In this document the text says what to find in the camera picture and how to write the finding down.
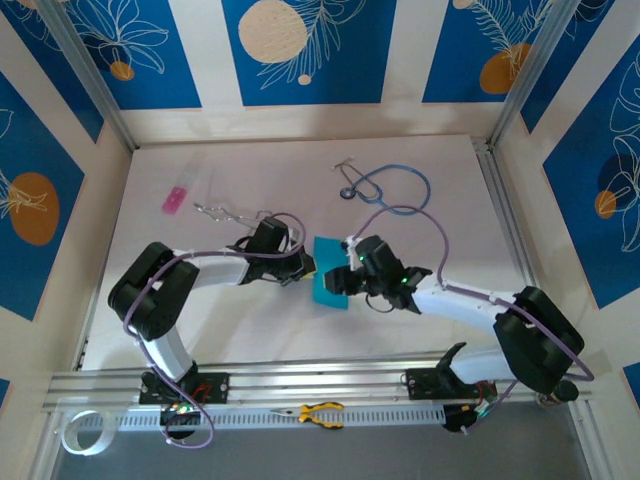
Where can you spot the teal cloth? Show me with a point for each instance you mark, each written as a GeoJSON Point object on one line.
{"type": "Point", "coordinates": [327, 255]}

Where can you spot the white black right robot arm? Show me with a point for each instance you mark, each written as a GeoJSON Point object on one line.
{"type": "Point", "coordinates": [460, 310]}

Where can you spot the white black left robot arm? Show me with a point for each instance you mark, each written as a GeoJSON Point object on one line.
{"type": "Point", "coordinates": [220, 272]}

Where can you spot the metal forceps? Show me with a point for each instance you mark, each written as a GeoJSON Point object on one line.
{"type": "Point", "coordinates": [218, 215]}

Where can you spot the blue stethoscope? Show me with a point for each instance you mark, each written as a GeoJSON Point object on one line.
{"type": "Point", "coordinates": [346, 192]}

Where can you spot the pink spray bottle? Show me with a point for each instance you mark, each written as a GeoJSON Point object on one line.
{"type": "Point", "coordinates": [174, 200]}

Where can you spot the yellow black pliers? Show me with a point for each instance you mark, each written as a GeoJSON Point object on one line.
{"type": "Point", "coordinates": [307, 414]}

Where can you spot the small dark capped bottle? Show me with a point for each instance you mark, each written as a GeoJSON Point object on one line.
{"type": "Point", "coordinates": [567, 392]}

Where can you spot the clear tape roll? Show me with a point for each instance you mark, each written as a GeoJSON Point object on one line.
{"type": "Point", "coordinates": [109, 430]}

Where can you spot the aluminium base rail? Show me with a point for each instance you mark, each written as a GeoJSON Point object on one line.
{"type": "Point", "coordinates": [325, 382]}

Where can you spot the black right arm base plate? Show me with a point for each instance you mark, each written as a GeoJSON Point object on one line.
{"type": "Point", "coordinates": [425, 384]}

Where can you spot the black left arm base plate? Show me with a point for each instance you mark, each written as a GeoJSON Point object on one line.
{"type": "Point", "coordinates": [215, 387]}

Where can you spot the aluminium side rail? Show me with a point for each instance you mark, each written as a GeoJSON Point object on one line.
{"type": "Point", "coordinates": [492, 175]}

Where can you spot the aluminium frame post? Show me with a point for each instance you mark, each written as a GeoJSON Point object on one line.
{"type": "Point", "coordinates": [90, 80]}
{"type": "Point", "coordinates": [530, 75]}

